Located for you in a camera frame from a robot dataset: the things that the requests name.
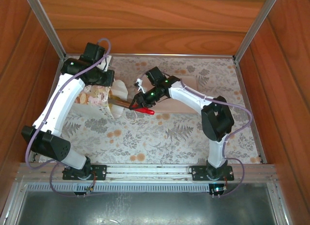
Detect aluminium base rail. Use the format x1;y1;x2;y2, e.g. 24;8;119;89
15;162;278;182

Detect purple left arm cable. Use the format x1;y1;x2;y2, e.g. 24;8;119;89
25;37;112;198

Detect long aluminium table edge rail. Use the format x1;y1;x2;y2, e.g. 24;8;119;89
64;53;235;59

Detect white slotted cable duct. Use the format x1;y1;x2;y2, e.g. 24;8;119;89
25;182;267;193

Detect small left controller board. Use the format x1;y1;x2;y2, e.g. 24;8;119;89
74;185;96;198

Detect aluminium frame post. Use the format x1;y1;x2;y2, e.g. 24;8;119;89
233;0;282;63
23;0;66;61

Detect small right controller board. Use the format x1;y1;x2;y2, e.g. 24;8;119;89
208;183;228;198

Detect floral print tablecloth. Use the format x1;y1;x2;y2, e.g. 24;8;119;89
40;55;264;164

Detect small controller board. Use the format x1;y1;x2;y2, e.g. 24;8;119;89
208;183;228;198
74;185;96;198

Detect aluminium side rail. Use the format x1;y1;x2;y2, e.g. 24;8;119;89
52;59;66;90
233;59;268;164

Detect grey metal sheet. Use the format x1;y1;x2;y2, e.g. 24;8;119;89
16;190;278;225

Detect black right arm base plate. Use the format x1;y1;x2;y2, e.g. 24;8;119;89
191;165;235;182

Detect animal print paper bag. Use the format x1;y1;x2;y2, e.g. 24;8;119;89
74;79;139;125

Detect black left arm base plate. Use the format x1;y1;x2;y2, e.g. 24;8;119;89
62;164;107;181

